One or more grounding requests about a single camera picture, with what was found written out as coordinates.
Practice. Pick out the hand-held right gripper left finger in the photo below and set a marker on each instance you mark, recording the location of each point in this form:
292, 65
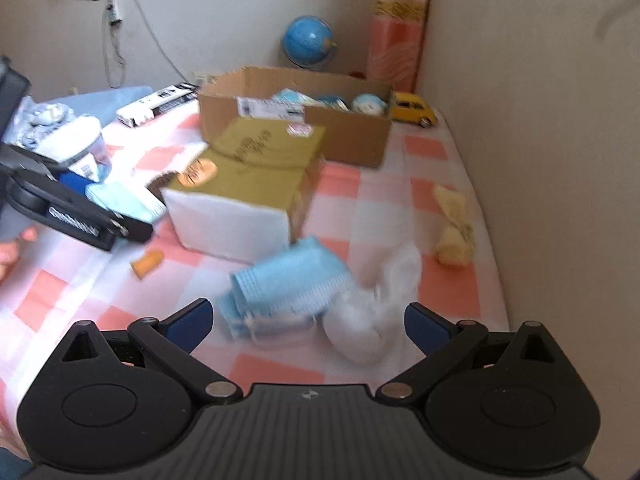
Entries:
192, 325

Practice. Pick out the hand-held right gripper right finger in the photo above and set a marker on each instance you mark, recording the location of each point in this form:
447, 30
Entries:
425, 327

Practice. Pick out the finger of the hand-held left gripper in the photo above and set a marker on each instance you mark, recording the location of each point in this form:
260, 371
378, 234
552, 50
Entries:
75, 182
80, 222

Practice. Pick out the white sock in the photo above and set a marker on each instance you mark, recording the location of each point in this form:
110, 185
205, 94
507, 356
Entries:
355, 330

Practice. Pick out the cardboard box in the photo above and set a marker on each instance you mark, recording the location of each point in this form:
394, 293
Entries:
350, 140

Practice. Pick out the blue plush toy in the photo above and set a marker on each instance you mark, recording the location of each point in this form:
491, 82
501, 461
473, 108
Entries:
367, 103

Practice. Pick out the blue sachet with tassel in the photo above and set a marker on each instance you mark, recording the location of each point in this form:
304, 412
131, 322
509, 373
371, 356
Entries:
332, 101

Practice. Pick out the person's left hand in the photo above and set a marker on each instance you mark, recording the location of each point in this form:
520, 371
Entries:
10, 255

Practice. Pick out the white-lidded plastic jar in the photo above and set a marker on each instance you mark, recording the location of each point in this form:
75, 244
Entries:
75, 135

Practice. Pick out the blue and white cloth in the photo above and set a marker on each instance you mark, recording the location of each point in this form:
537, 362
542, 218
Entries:
45, 115

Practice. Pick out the small orange cone cap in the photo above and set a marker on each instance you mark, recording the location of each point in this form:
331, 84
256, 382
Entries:
147, 264

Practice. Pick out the yellow cloth pouch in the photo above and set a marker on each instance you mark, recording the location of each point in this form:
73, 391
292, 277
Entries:
452, 250

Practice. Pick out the gold tissue pack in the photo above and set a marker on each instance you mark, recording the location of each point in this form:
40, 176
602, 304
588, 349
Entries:
235, 230

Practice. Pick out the black and white carton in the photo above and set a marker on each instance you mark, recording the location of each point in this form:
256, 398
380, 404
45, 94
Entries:
145, 105

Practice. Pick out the orange checkered tablecloth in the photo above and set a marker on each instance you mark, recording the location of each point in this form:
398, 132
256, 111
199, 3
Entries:
390, 200

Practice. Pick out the white power strip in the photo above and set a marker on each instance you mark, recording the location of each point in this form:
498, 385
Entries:
114, 12

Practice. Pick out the yellow toy car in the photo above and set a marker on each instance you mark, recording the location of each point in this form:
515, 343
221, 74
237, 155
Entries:
407, 107

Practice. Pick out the blue desk globe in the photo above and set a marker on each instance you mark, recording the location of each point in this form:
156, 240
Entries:
305, 37

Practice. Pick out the orange patterned fabric roll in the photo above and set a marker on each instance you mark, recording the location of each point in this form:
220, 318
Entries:
397, 45

